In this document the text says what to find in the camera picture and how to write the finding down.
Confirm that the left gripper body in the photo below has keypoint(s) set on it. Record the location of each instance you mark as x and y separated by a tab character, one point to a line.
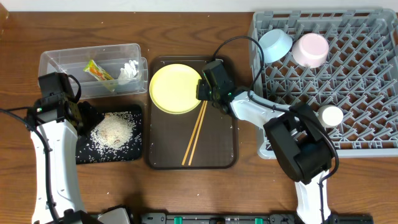
76	107

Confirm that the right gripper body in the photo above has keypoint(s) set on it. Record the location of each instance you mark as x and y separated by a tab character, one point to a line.
202	90

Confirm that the pile of rice grains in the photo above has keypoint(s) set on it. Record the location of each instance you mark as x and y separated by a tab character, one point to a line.
113	132

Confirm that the yellow plate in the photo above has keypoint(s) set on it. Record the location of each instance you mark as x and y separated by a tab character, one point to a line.
173	88

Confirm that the green orange snack wrapper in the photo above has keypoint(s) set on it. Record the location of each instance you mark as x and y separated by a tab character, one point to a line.
100	74

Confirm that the white tissue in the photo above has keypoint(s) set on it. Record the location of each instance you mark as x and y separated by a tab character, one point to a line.
128	72

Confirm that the light blue bowl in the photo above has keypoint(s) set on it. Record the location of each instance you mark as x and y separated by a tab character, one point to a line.
275	45

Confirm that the pink white bowl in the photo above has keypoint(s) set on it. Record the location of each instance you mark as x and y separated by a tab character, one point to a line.
311	50

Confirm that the small green white cup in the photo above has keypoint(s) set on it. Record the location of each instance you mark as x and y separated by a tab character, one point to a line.
330	116

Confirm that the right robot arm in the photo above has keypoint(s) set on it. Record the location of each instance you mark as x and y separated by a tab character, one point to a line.
301	146

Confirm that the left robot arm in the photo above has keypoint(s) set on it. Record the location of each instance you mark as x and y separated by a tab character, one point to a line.
56	122

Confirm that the black waste tray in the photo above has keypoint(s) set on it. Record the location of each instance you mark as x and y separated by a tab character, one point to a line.
130	152

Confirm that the grey dishwasher rack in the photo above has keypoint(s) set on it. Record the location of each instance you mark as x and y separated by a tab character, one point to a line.
359	75

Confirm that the clear plastic bin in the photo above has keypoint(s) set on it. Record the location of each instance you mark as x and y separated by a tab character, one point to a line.
109	57

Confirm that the dark brown serving tray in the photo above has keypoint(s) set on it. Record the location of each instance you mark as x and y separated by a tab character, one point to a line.
203	138

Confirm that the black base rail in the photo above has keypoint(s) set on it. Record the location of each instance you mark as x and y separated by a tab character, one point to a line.
161	218

